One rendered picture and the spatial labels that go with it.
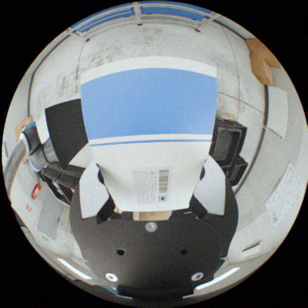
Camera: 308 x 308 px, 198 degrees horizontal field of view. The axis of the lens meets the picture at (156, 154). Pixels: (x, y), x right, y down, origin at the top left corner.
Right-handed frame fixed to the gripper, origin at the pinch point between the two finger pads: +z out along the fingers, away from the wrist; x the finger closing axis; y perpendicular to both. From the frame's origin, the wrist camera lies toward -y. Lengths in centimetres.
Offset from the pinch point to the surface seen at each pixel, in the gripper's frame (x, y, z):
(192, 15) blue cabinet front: 48, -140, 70
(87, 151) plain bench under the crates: -45, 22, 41
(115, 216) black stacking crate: -35, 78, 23
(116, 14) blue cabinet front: -37, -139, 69
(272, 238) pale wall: 250, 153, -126
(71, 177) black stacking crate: -60, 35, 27
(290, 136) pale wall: 250, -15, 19
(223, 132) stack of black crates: 65, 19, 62
